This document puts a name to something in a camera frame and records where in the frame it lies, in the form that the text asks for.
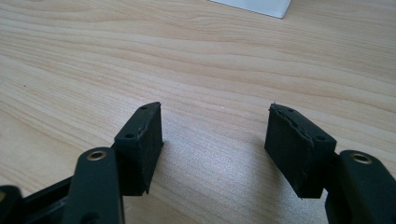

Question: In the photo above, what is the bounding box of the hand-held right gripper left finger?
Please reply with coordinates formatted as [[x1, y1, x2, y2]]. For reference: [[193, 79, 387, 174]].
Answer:
[[113, 102, 164, 197]]

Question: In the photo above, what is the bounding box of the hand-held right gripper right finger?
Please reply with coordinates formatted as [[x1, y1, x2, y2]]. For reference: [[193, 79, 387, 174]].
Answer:
[[264, 103, 338, 200]]

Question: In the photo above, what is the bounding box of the translucent white expandable book stand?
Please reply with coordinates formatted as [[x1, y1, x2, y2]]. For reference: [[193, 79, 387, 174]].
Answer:
[[208, 0, 292, 20]]

